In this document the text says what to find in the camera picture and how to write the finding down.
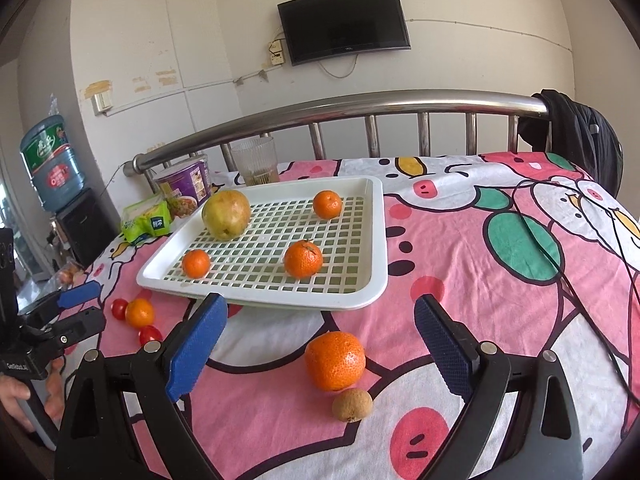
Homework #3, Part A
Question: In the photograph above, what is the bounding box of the wall mounted black television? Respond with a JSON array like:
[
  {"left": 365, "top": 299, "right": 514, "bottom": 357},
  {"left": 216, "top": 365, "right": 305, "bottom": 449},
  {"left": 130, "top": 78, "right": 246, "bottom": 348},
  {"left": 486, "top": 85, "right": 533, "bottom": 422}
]
[{"left": 278, "top": 0, "right": 411, "bottom": 65}]

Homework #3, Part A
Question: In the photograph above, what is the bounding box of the clear ribbed plastic cup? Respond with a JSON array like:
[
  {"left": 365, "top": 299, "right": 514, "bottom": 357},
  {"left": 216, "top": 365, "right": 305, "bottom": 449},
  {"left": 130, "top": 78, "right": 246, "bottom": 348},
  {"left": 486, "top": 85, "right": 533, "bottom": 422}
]
[{"left": 231, "top": 136, "right": 279, "bottom": 186}]

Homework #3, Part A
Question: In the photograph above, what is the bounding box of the orange tangerine under gripper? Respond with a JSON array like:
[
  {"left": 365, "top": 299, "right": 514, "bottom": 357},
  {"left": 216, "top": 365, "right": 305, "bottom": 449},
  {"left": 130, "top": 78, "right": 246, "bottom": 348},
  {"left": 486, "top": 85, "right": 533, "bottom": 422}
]
[{"left": 304, "top": 332, "right": 366, "bottom": 391}]

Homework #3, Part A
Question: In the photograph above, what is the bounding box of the large yellow pear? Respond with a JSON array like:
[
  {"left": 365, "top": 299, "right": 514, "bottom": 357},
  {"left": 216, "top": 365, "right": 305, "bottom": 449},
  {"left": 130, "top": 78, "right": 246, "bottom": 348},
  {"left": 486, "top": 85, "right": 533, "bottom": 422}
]
[{"left": 202, "top": 190, "right": 250, "bottom": 242}]

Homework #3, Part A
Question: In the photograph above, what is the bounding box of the small tangerine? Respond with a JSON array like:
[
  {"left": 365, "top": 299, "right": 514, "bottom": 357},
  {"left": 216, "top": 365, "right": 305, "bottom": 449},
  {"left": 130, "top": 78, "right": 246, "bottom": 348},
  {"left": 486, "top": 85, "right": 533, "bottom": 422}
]
[
  {"left": 125, "top": 298, "right": 155, "bottom": 330},
  {"left": 181, "top": 249, "right": 212, "bottom": 280}
]

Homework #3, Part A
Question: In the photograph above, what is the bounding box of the wall power socket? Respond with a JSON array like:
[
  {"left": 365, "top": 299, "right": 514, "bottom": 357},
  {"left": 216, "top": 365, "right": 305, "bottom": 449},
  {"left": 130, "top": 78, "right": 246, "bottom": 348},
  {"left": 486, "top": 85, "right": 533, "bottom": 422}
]
[{"left": 268, "top": 39, "right": 285, "bottom": 66}]

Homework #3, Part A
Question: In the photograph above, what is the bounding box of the black jacket on rail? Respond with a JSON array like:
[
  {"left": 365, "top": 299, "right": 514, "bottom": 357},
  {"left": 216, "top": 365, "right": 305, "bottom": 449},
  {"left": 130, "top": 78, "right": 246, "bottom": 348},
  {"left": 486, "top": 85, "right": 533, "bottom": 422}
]
[{"left": 518, "top": 89, "right": 624, "bottom": 197}]

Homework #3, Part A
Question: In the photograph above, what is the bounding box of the blue water dispenser bottle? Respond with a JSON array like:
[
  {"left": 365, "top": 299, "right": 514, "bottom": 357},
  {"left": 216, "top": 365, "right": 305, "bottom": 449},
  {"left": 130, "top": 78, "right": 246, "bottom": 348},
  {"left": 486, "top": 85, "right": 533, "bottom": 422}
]
[{"left": 20, "top": 114, "right": 85, "bottom": 214}]

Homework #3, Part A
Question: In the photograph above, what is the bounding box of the purple instant noodle cup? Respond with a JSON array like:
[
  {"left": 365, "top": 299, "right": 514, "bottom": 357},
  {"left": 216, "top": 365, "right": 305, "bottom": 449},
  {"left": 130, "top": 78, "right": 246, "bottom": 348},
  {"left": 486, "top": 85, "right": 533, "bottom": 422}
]
[{"left": 154, "top": 155, "right": 210, "bottom": 218}]

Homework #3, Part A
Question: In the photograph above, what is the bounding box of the person's left hand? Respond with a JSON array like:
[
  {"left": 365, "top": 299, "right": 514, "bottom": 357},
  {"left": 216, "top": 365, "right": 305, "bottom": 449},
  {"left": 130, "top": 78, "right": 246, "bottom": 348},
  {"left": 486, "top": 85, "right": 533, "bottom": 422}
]
[{"left": 0, "top": 356, "right": 66, "bottom": 434}]

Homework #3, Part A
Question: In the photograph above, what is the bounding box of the white perforated plastic tray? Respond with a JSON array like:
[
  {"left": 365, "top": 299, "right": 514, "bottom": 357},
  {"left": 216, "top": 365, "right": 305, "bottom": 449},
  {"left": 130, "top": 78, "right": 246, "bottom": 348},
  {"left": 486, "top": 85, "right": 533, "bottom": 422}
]
[{"left": 137, "top": 176, "right": 388, "bottom": 311}]

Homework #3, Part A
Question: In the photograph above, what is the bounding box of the wall light switch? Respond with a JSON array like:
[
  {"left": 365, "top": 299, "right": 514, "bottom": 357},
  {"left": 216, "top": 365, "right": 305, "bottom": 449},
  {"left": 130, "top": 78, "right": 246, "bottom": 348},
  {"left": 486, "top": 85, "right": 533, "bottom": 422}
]
[{"left": 91, "top": 90, "right": 113, "bottom": 115}]

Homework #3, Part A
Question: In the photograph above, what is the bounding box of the red cherry tomato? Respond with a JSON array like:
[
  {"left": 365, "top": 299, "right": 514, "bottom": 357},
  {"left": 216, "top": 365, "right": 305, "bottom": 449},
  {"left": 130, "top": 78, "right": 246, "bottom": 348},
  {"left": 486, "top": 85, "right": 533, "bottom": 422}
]
[
  {"left": 138, "top": 325, "right": 164, "bottom": 347},
  {"left": 111, "top": 298, "right": 128, "bottom": 321}
]

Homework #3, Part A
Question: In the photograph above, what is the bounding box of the medium orange tangerine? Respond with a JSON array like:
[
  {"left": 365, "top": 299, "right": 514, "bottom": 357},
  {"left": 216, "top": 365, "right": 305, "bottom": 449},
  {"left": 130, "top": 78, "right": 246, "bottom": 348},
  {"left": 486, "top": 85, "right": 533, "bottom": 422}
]
[{"left": 283, "top": 240, "right": 323, "bottom": 280}]

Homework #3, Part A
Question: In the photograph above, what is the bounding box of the large orange tangerine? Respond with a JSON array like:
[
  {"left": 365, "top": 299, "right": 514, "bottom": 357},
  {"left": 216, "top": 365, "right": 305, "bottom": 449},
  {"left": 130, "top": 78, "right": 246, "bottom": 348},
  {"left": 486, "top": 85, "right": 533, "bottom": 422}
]
[{"left": 312, "top": 190, "right": 343, "bottom": 220}]

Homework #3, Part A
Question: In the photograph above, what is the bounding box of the black water dispenser cabinet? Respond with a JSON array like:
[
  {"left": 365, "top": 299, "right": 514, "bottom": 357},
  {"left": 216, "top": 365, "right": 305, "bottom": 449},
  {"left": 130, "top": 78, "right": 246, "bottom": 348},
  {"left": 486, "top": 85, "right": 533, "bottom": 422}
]
[{"left": 55, "top": 188, "right": 117, "bottom": 266}]

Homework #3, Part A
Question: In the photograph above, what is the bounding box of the steel bed headboard rail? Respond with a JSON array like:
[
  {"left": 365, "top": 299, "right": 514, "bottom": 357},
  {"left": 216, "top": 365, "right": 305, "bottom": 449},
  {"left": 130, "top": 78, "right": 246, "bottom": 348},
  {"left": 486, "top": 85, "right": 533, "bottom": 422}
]
[{"left": 122, "top": 89, "right": 549, "bottom": 177}]

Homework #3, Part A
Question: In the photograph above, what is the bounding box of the green snack packet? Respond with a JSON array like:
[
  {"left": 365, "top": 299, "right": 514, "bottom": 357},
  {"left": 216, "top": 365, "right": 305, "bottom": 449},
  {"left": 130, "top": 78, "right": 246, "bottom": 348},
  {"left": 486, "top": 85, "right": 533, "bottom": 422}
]
[{"left": 120, "top": 194, "right": 171, "bottom": 245}]

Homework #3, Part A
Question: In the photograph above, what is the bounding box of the bag of fruit on floor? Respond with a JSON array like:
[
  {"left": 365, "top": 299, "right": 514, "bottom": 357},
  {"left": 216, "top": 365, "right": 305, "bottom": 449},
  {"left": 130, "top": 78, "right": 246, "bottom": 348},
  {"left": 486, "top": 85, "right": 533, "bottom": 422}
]
[{"left": 56, "top": 263, "right": 85, "bottom": 288}]

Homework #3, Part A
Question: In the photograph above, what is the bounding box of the brown longan fruit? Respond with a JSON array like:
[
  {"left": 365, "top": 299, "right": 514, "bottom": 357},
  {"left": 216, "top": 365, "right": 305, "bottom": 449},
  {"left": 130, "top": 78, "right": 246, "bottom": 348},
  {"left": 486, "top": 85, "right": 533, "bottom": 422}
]
[{"left": 331, "top": 388, "right": 373, "bottom": 422}]

